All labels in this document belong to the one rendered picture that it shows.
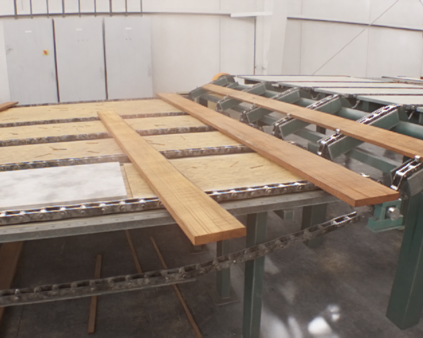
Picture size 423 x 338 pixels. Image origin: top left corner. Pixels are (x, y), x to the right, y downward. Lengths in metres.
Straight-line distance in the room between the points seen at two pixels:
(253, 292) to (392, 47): 8.77
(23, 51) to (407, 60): 8.56
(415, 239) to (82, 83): 5.74
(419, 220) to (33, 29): 6.11
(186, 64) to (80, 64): 2.07
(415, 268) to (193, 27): 6.37
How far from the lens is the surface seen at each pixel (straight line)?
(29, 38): 6.73
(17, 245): 3.00
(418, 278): 2.04
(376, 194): 1.35
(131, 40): 6.68
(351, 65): 9.16
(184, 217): 1.08
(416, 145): 1.92
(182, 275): 1.43
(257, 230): 1.54
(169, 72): 7.38
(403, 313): 2.14
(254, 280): 1.66
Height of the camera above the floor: 1.32
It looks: 17 degrees down
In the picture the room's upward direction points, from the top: straight up
